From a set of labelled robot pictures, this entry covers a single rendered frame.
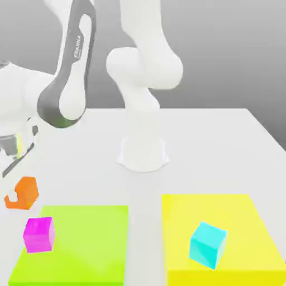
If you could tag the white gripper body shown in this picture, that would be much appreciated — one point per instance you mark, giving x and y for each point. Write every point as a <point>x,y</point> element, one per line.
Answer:
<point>21,162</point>

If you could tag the small orange cube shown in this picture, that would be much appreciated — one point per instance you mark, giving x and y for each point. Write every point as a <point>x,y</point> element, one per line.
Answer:
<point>26,192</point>

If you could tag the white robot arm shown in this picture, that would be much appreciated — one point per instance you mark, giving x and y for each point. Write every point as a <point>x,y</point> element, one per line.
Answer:
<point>143,67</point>

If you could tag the small magenta cube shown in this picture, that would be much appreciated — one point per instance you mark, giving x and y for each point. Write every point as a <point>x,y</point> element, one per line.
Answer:
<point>38,234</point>

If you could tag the small cyan cube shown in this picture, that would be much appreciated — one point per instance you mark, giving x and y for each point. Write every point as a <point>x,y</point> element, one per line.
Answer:
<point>206,244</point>

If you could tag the large lime green box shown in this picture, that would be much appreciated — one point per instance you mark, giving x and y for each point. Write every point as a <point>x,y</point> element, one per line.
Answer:
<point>89,245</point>

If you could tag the large yellow box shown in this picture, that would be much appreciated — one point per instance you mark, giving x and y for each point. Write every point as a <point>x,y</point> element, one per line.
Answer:
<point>245,223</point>

